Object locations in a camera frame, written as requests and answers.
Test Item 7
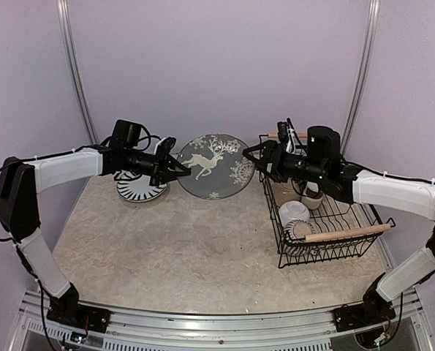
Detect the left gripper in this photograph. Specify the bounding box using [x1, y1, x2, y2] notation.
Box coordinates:
[124, 144, 190, 186]

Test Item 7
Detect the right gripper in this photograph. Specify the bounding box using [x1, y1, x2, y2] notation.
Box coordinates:
[243, 139, 327, 184]

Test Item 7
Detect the grey deer pattern plate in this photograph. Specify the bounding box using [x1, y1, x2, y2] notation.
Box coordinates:
[177, 134, 255, 200]

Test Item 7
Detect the black white striped plate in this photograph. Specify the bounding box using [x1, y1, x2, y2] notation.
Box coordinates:
[114, 171, 167, 203]

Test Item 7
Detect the white and brown cup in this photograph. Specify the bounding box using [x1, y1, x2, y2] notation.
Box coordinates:
[300, 181, 324, 211]

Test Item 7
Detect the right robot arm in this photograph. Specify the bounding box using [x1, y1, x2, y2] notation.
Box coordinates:
[243, 122, 435, 325]

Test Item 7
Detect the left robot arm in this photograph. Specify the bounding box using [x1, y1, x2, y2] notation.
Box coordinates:
[0, 120, 191, 331]

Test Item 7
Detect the beige ceramic bowl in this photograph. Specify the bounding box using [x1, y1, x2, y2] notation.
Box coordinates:
[272, 181, 302, 206]

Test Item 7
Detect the white ceramic bowl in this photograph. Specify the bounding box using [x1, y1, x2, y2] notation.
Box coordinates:
[279, 200, 310, 227]

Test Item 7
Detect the striped small bowl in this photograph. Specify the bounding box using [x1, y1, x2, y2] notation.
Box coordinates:
[283, 219, 315, 257]

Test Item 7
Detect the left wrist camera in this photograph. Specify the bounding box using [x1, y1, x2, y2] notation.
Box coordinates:
[154, 136, 177, 157]

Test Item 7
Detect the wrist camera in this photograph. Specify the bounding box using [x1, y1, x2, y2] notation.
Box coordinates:
[277, 117, 298, 154]
[154, 136, 177, 157]

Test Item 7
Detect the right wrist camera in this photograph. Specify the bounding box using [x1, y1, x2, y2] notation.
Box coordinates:
[277, 117, 298, 154]

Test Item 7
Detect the far wooden rack handle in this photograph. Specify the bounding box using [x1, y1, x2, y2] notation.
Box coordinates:
[267, 132, 309, 140]

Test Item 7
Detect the wooden rack handle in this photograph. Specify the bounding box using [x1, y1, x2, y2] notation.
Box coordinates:
[304, 224, 391, 243]
[267, 132, 309, 140]

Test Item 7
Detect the near wooden rack handle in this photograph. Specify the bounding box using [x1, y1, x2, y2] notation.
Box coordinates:
[304, 224, 391, 243]

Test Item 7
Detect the black wire dish rack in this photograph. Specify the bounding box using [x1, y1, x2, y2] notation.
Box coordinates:
[260, 136, 384, 268]

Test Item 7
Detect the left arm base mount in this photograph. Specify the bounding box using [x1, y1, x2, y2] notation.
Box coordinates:
[47, 305, 111, 333]

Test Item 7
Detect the right aluminium corner post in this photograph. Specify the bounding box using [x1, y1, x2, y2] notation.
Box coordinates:
[341, 0, 381, 155]

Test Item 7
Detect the aluminium corner post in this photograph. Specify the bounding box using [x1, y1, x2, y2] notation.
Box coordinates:
[341, 0, 381, 155]
[56, 0, 98, 143]

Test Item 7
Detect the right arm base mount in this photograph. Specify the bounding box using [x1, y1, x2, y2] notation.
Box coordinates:
[332, 303, 396, 333]

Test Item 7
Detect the left aluminium corner post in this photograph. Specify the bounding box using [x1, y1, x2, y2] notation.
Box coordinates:
[56, 0, 98, 143]

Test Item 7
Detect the aluminium front rail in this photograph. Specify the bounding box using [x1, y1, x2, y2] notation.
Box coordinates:
[7, 290, 435, 350]

